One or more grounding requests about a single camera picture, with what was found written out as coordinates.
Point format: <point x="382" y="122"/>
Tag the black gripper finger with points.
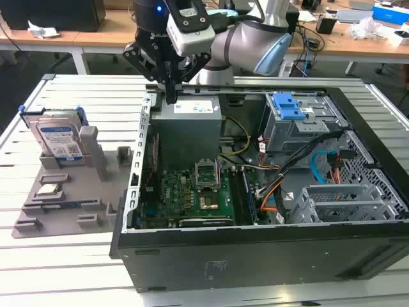
<point x="199" y="62"/>
<point x="170" y="91"/>

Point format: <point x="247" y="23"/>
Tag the hard disk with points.
<point x="60" y="137"/>

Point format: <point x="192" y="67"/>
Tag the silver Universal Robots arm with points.
<point x="243" y="41"/>

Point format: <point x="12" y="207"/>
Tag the grey disk bay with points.
<point x="338" y="195"/>

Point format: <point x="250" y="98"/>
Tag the grey power supply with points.
<point x="188" y="134"/>

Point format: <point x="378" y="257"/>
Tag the wooden desk white legs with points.
<point x="351" y="44"/>
<point x="105" y="35"/>
<point x="19" y="40"/>

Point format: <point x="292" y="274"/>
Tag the white power strip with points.
<point x="286" y="68"/>

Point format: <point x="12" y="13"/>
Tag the large black box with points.
<point x="54" y="12"/>

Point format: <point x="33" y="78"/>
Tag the black chair base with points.
<point x="60" y="60"/>

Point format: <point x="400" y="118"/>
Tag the blue drive latch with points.
<point x="287" y="107"/>

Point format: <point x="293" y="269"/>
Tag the crumpled white paper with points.
<point x="44" y="31"/>

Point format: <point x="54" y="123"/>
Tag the green motherboard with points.
<point x="179" y="198"/>

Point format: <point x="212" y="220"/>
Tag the grey drive cage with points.
<point x="287" y="134"/>

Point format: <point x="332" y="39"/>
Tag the CPU socket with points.
<point x="208" y="203"/>

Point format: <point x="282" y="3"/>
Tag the black RAM slot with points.
<point x="236" y="195"/>

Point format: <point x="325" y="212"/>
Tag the small black device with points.
<point x="326" y="25"/>

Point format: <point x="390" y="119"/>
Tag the installed RAM stick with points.
<point x="250" y="198"/>

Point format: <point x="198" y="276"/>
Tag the black graphics card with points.
<point x="204" y="223"/>

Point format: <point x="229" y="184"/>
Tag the grey parts rack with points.
<point x="73" y="192"/>

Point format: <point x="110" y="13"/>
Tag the blue RAM stick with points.
<point x="68" y="204"/>

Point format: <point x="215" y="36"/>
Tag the silver CPU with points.
<point x="48" y="189"/>

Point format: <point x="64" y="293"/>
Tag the flat grey box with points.
<point x="354" y="15"/>

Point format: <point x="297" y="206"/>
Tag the clear plastic wrap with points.
<point x="364" y="28"/>

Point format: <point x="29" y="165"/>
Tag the black PC case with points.
<point x="255" y="262"/>

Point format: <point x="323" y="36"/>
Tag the blue cardboard box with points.
<point x="390" y="14"/>

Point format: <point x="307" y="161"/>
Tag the white open box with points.
<point x="401" y="38"/>

